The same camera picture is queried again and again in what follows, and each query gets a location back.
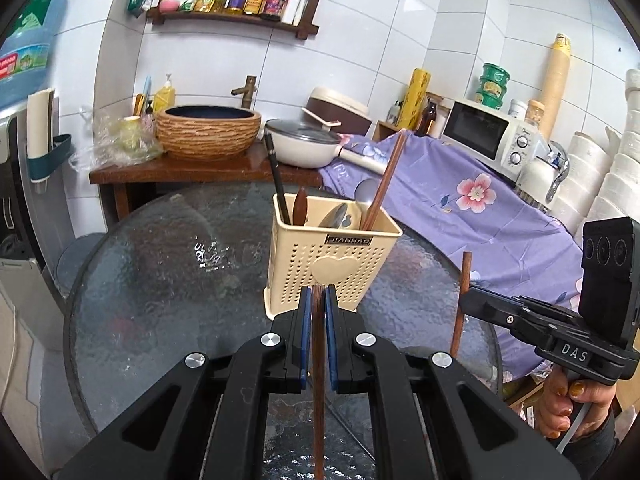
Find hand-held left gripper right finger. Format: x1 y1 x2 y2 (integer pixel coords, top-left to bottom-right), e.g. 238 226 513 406
324 285 581 480

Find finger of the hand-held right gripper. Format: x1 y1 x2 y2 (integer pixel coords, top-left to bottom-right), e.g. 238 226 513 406
460 285 523 331

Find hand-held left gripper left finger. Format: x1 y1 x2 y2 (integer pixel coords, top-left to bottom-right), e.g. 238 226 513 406
56 285 313 480

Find brown wooden chopstick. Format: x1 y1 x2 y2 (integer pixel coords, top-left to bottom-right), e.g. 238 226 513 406
365 132 408 232
450 251 473 358
312 284 326 480
360 130 405 232

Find cream perforated utensil holder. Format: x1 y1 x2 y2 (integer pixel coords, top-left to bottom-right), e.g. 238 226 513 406
263 191 404 322

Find metal spoon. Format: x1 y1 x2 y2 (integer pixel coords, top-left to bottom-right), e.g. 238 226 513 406
319 203 352 229
354 178 379 212

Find wooden spoon handle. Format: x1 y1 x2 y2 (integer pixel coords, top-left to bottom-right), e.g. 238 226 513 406
292 186 309 227

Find black handled utensil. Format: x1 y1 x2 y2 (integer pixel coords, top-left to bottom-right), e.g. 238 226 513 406
263 131 292 225

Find person's right forearm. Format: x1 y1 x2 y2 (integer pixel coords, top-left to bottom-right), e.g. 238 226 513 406
562 407 624 467

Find person's right hand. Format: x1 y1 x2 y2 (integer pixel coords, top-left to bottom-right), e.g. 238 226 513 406
539 372 619 442

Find cardboard box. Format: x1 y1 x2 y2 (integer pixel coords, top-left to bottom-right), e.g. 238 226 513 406
500 374 547 432

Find stacks of white paper bowls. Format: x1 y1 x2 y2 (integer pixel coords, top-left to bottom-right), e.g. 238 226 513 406
549 67 640 242

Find white electric kettle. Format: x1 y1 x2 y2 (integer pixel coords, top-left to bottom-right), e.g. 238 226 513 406
519 141 572 207

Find purple floral cloth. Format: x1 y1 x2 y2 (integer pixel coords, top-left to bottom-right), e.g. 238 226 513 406
319 129 587 377

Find white microwave oven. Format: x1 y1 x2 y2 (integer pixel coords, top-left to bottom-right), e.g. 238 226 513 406
439 98 544 174

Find glass jar with lid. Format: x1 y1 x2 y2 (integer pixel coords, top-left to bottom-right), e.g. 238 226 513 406
522 99 546 129

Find white pan with lid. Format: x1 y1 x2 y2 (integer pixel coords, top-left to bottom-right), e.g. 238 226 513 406
264 118 390 175

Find wooden counter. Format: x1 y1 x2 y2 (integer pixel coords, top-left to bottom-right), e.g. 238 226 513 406
89 149 327 222

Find brown glass bottle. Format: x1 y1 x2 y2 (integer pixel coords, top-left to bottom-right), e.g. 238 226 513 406
417 100 439 137

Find tall paper cup stack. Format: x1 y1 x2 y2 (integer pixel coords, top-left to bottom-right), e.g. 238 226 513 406
537 33 572 142

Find yellow wrap roll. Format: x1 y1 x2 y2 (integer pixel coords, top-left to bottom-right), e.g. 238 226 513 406
396 67 432 132

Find stack of green cups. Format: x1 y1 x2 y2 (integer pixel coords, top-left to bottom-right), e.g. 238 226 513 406
474 62 511 111

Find woven pattern wash basin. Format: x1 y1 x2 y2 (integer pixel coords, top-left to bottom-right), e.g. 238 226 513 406
154 104 264 162

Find brown and cream rice cooker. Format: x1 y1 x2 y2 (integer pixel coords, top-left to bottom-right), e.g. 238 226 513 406
301 86 374 137

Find bamboo style faucet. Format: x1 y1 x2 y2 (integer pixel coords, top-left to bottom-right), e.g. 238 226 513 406
230 75 259 110

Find clear plastic bag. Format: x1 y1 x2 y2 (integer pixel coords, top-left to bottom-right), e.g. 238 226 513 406
69 109 167 169

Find yellow soap bottle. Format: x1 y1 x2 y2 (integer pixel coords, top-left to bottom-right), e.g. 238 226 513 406
152 73 177 116

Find white cup dispenser tube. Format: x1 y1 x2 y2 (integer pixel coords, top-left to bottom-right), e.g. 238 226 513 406
25 87 74 184

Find blue water bottle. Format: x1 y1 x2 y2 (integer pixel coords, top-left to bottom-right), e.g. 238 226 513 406
0 0 72 111

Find grey cable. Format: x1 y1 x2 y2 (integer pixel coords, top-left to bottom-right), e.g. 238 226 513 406
556 400 592 455

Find wooden wall shelf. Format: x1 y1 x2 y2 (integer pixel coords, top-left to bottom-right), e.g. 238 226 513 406
145 6 321 41

